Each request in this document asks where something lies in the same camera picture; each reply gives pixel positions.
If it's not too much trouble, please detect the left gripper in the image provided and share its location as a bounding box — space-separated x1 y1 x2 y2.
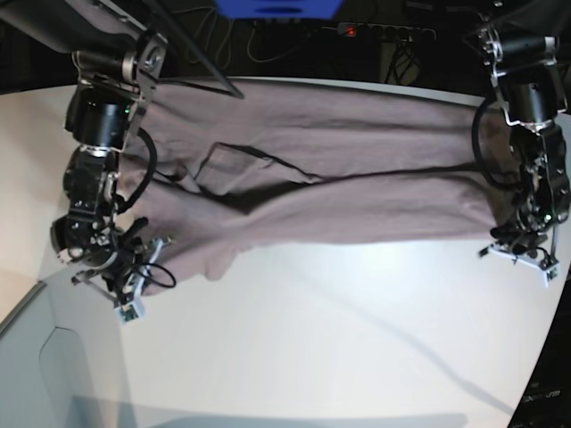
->
477 231 560 285

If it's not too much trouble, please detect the blue box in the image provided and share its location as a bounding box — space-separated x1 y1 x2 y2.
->
215 0 343 20

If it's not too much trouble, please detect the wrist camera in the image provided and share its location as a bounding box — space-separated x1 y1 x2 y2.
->
541 262 561 288
114 300 145 325

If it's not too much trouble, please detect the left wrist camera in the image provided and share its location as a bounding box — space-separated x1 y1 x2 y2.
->
541 262 561 288

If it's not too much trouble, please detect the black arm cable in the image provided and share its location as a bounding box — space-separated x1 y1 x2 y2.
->
115 128 158 210
471 100 521 191

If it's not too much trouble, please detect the grey looped cable on floor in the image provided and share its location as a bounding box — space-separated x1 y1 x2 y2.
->
195 8 309 68

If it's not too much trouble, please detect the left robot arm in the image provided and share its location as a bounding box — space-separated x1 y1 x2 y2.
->
463 1 570 285

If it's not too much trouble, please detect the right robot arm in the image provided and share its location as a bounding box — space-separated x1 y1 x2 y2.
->
1 1 168 323

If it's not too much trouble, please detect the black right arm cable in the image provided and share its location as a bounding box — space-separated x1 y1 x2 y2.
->
115 128 158 210

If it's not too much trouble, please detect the mauve t-shirt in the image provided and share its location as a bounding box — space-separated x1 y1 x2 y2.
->
128 80 513 281

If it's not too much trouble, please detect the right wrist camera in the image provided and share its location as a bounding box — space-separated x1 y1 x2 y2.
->
114 300 145 325

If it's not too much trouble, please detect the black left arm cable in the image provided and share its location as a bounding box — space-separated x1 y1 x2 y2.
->
471 100 521 191

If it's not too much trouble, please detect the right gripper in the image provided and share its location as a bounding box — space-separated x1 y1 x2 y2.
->
71 237 175 311

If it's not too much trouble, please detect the power strip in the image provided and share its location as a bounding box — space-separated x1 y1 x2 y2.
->
335 22 437 43

